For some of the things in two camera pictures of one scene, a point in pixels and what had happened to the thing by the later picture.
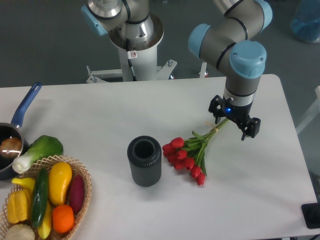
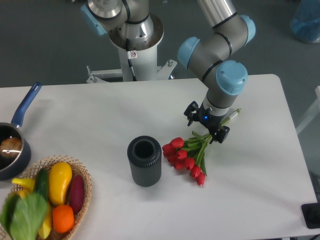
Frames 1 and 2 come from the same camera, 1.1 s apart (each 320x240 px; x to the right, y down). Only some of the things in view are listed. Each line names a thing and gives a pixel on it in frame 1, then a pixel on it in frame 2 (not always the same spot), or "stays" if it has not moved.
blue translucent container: x=305 y=24 stays
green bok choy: x=42 y=148 to x=22 y=218
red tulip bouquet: x=189 y=154 stays
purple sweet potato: x=76 y=193 stays
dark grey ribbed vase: x=144 y=154 stays
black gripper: x=239 y=114 to x=207 y=116
